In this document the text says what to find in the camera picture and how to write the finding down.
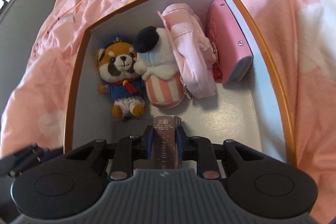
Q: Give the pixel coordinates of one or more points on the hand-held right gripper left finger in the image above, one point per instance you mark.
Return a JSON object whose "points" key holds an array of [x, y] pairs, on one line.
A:
{"points": [[149, 142]]}

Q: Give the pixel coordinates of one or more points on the pink wallet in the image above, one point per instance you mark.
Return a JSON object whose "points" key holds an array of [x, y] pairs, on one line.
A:
{"points": [[225, 35]]}

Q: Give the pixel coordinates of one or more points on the red panda sailor plush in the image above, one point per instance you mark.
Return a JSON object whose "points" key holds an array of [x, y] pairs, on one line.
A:
{"points": [[120, 74]]}

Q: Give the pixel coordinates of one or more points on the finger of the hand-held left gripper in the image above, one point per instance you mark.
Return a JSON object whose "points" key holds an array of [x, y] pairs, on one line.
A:
{"points": [[23, 158], [53, 153]]}

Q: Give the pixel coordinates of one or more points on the pink fabric pouch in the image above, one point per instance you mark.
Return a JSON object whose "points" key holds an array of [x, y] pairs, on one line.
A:
{"points": [[186, 37]]}

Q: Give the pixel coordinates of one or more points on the orange cardboard box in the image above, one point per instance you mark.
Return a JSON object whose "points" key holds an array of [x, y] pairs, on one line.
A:
{"points": [[236, 119]]}

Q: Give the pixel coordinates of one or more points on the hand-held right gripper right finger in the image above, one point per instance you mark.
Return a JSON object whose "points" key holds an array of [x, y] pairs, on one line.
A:
{"points": [[180, 142]]}

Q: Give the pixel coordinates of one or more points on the white plush with black hat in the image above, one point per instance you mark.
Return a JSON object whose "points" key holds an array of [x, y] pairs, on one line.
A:
{"points": [[160, 66]]}

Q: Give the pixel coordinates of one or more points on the small brown box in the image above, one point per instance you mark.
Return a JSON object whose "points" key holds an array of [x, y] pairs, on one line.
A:
{"points": [[165, 140]]}

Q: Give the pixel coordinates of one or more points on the pink printed blanket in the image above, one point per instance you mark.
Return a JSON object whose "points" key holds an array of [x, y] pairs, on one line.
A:
{"points": [[302, 56]]}

